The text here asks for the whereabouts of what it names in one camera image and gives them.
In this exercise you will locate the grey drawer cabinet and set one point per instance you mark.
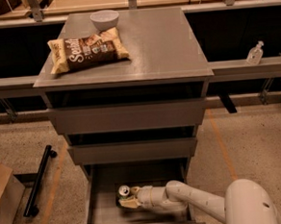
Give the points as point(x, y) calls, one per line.
point(165, 64)

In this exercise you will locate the cardboard box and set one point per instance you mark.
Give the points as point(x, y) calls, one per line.
point(11, 191)

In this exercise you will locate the grey top drawer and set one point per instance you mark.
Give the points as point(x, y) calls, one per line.
point(131, 117)

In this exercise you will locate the clear sanitizer bottle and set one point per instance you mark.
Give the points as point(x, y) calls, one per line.
point(255, 54)

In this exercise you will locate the green soda can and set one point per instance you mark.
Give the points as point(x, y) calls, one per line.
point(123, 194)

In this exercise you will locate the brown chip bag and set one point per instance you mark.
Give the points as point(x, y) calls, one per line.
point(78, 53)

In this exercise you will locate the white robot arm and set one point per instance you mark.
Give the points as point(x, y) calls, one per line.
point(244, 202)

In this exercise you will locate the open bottom drawer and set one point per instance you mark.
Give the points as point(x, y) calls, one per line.
point(104, 183)

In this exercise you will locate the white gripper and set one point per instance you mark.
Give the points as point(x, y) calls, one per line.
point(143, 196)

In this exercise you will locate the grey drawer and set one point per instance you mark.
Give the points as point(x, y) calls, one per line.
point(131, 117)
point(133, 151)

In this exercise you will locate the white bowl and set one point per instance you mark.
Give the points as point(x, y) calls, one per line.
point(104, 20)

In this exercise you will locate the grey middle drawer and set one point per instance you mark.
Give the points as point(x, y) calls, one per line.
point(133, 151)

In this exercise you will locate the black metal bar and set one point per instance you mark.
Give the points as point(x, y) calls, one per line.
point(32, 209)

